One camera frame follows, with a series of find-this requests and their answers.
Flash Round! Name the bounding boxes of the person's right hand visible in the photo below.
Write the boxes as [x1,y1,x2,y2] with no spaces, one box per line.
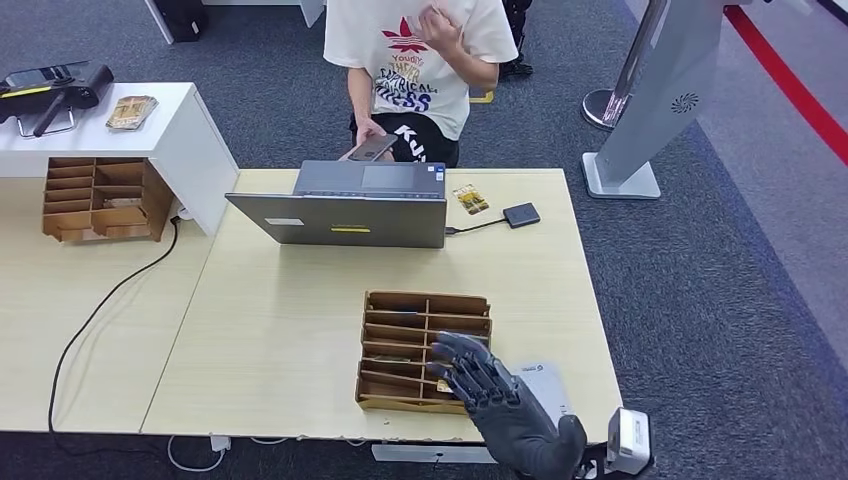
[354,117,393,149]

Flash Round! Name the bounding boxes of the black box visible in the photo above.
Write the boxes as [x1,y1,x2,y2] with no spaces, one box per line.
[152,0,210,42]

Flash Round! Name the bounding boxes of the white bar under table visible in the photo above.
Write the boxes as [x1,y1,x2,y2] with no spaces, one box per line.
[370,445,498,465]

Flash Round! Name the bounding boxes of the white desk shelf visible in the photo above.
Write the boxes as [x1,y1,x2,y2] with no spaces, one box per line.
[0,81,240,238]

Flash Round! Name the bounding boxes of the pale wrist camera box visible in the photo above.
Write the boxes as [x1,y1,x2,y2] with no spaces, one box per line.
[607,407,654,476]

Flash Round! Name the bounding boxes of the wooden card organizer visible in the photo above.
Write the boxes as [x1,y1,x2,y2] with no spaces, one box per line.
[42,157,176,244]
[354,291,494,417]

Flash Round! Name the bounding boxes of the black power cable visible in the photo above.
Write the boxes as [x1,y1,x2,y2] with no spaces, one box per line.
[46,217,180,458]

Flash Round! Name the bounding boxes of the white cable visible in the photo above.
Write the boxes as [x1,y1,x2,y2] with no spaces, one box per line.
[166,437,230,474]

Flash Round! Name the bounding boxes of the chrome stanchion post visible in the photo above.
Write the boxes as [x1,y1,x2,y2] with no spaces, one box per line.
[582,0,670,132]

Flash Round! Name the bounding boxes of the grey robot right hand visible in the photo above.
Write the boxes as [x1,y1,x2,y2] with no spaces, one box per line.
[425,331,589,480]

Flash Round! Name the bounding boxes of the person's left hand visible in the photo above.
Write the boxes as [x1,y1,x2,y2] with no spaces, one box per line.
[411,6,465,61]

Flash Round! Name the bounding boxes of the black square USB device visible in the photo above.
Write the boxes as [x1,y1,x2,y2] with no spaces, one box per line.
[502,202,543,231]

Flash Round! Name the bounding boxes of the grey laptop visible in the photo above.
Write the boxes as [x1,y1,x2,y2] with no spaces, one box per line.
[223,159,449,250]

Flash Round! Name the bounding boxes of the dark smartphone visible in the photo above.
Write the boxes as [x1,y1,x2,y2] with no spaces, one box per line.
[347,133,399,164]

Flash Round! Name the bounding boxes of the stack of yellow cards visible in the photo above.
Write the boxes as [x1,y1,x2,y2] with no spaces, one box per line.
[105,95,160,132]

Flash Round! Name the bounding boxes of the red barrier belt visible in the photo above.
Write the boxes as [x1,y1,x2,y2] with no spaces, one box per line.
[723,4,848,166]

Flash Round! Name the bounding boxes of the black device with metal stand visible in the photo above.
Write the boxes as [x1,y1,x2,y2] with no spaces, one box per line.
[0,60,115,139]

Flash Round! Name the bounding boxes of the grey kiosk stand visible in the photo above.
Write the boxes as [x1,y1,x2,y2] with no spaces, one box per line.
[582,0,730,200]

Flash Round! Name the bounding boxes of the person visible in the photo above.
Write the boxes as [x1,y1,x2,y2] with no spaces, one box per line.
[322,0,520,170]

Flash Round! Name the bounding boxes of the black humanoid robot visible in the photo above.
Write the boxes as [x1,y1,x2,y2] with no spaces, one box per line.
[498,0,535,82]

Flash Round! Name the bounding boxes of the thin black USB cable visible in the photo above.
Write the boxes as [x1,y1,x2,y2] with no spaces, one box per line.
[445,218,508,238]

